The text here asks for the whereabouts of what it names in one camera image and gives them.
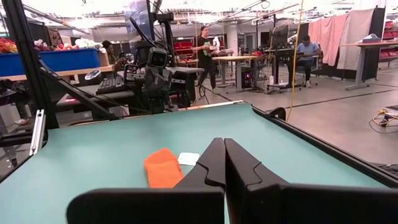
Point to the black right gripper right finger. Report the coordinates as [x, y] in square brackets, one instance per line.
[311, 207]

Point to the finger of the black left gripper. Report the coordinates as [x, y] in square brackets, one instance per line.
[151, 79]
[164, 80]

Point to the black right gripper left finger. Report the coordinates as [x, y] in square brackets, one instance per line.
[155, 207]

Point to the orange towel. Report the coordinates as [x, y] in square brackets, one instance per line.
[163, 169]

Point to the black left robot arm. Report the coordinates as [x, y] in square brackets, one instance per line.
[155, 102]

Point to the black keyboard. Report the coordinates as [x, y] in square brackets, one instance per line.
[390, 169]
[110, 85]

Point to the person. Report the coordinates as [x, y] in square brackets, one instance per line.
[205, 53]
[109, 49]
[308, 49]

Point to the red bin shelf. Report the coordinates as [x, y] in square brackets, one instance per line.
[388, 40]
[183, 46]

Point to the round black desk gadget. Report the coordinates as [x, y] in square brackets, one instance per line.
[92, 74]

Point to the hanging banner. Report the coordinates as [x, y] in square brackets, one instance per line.
[136, 18]

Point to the white cloth pile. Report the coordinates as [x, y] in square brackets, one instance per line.
[85, 43]

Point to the white square card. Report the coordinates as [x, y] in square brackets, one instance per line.
[188, 158]

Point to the blue plastic bin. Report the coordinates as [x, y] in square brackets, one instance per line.
[62, 60]

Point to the wooden-top table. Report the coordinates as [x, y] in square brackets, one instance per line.
[373, 44]
[236, 58]

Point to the black computer tower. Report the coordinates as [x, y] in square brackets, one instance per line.
[247, 77]

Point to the black monitor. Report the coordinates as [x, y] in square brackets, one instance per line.
[280, 37]

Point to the colourful cloth pile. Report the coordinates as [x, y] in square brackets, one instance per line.
[7, 46]

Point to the pink hanging cloth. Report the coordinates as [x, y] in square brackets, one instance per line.
[326, 34]

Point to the grey hanging cloth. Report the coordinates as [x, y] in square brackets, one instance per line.
[354, 37]

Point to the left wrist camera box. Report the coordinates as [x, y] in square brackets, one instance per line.
[158, 57]

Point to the black diagonal frame strut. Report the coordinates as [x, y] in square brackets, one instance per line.
[77, 90]

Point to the black curved bracket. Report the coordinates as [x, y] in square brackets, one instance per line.
[280, 113]

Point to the aluminium rail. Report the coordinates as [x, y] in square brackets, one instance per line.
[38, 130]

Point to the black frame post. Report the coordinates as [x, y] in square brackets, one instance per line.
[25, 46]

